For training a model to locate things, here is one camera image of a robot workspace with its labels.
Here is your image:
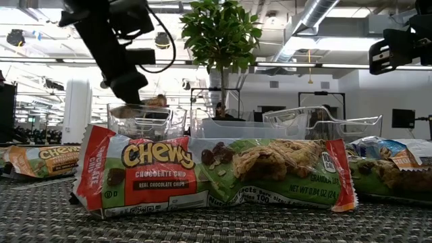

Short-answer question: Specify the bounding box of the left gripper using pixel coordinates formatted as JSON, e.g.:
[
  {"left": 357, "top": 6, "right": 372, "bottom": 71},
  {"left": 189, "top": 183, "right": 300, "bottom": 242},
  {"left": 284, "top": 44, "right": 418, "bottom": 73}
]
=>
[{"left": 59, "top": 0, "right": 156, "bottom": 105}]

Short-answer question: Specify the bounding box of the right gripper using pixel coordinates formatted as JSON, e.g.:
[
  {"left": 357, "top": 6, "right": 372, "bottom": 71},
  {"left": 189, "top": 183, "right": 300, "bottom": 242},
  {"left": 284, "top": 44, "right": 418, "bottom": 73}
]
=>
[{"left": 368, "top": 0, "right": 432, "bottom": 76}]

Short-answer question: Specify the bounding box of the blue oatmeal raisin granola bar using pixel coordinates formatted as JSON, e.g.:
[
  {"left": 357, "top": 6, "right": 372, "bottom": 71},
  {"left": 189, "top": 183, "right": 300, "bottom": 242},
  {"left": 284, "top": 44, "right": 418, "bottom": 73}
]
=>
[{"left": 346, "top": 136, "right": 432, "bottom": 172}]

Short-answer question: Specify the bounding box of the orange peanut butter granola bar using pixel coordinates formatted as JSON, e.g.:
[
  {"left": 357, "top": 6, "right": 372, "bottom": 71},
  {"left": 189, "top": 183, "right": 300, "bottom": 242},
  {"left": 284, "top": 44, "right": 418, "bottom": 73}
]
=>
[{"left": 3, "top": 144, "right": 81, "bottom": 179}]

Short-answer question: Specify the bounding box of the white pillar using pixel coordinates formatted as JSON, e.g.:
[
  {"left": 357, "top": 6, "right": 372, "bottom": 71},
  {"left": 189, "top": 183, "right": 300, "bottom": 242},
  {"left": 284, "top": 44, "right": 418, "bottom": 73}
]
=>
[{"left": 61, "top": 79, "right": 93, "bottom": 145}]

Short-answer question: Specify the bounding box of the clear plastic bin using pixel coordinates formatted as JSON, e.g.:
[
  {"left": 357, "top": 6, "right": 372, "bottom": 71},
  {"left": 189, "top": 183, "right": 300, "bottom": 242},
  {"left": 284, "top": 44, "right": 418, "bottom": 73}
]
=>
[
  {"left": 262, "top": 106, "right": 384, "bottom": 142},
  {"left": 190, "top": 107, "right": 308, "bottom": 140},
  {"left": 107, "top": 103, "right": 188, "bottom": 142}
]

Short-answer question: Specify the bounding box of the black monitor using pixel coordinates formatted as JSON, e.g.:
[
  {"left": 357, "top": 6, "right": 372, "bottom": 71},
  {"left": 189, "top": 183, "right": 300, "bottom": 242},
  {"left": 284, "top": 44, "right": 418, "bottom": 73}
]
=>
[{"left": 391, "top": 108, "right": 416, "bottom": 130}]

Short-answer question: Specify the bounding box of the person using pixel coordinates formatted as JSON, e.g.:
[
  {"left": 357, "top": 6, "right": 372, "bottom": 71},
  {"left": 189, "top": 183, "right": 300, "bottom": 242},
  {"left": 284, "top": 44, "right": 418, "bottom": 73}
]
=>
[{"left": 211, "top": 102, "right": 246, "bottom": 122}]

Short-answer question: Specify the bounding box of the long ceiling light strip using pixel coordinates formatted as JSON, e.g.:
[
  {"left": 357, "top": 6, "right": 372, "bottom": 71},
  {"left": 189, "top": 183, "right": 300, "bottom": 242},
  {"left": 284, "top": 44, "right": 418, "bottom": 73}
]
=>
[
  {"left": 254, "top": 61, "right": 432, "bottom": 71},
  {"left": 0, "top": 57, "right": 190, "bottom": 65}
]

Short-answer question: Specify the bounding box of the green potted plant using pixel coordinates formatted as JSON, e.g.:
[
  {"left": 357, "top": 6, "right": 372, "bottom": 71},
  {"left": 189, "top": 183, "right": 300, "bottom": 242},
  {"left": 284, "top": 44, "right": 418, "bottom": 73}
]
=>
[{"left": 180, "top": 0, "right": 263, "bottom": 117}]

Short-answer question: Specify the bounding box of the white stick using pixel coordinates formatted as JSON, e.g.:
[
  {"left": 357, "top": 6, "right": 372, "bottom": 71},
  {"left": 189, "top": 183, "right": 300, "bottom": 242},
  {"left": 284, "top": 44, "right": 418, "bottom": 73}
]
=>
[{"left": 18, "top": 178, "right": 74, "bottom": 190}]

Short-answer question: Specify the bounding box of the grey woven placemat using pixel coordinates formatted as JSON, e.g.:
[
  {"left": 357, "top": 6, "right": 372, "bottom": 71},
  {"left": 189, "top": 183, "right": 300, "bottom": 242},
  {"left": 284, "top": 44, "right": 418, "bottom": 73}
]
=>
[{"left": 0, "top": 175, "right": 432, "bottom": 243}]

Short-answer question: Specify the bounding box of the black left camera cable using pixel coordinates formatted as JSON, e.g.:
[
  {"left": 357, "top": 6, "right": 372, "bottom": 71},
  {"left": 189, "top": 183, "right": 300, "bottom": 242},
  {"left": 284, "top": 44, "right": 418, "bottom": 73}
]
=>
[{"left": 138, "top": 3, "right": 178, "bottom": 74}]

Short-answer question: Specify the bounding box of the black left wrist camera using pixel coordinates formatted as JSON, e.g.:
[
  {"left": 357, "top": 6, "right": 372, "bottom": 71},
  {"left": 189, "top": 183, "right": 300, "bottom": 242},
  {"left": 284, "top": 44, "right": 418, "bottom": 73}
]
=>
[{"left": 109, "top": 0, "right": 155, "bottom": 39}]

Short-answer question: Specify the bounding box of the silver ventilation duct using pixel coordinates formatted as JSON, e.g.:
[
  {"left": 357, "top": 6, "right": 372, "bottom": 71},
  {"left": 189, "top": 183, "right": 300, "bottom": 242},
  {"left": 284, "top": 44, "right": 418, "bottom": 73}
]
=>
[{"left": 269, "top": 0, "right": 340, "bottom": 63}]

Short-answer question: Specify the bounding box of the yellow hanging cord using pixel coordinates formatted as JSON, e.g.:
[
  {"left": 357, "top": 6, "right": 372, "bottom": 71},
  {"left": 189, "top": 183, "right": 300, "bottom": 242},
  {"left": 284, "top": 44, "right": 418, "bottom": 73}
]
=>
[{"left": 306, "top": 49, "right": 314, "bottom": 85}]

